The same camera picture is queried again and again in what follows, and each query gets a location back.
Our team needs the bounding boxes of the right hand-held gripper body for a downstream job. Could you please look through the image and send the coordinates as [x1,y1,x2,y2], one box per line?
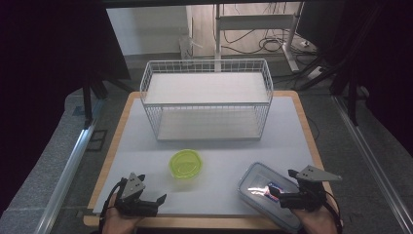
[278,165,343,213]

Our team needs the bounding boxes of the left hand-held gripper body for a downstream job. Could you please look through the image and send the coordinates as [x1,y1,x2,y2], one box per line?
[113,172,160,217]

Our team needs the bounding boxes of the clear rectangular container blue-rimmed lid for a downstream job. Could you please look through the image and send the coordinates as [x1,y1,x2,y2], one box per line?
[236,161,305,233]

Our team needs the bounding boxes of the round container with green lid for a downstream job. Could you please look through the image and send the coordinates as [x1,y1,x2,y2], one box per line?
[168,148,204,180]

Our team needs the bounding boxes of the white wire shelf rack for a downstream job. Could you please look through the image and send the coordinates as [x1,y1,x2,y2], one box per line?
[139,58,275,142]

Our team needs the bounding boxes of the person's right hand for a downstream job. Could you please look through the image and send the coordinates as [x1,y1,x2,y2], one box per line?
[290,194,341,234]

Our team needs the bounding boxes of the person's left hand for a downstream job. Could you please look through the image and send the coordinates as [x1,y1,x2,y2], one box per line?
[102,193,144,234]

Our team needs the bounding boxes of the wooden-edged white work board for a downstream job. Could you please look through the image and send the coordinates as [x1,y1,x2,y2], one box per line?
[92,96,326,217]

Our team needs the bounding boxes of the black stand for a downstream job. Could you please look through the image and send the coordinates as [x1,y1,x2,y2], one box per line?
[81,72,110,131]
[328,62,362,127]

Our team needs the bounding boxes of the white power strip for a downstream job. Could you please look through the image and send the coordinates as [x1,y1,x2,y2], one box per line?
[306,65,324,81]

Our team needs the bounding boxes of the dark curtain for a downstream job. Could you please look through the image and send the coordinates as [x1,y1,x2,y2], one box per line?
[0,0,131,215]
[296,0,413,157]

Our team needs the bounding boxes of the white panel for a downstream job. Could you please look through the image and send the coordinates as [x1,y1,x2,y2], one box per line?
[105,5,193,57]

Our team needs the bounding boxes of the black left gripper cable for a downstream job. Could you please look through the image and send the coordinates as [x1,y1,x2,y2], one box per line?
[98,179,126,233]

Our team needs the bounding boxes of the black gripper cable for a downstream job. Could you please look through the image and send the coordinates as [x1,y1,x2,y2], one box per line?
[98,179,126,233]
[323,190,345,234]

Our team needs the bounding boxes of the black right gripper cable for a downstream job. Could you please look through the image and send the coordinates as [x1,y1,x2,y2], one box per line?
[323,190,345,234]

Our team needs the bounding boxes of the aluminium rail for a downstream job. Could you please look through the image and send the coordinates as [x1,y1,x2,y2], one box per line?
[331,95,413,234]
[33,97,105,234]

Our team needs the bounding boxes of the black floor cables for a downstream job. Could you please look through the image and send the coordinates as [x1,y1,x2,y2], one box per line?
[222,28,318,57]

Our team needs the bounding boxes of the white desk frame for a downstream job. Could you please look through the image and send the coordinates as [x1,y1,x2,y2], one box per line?
[213,2,302,73]

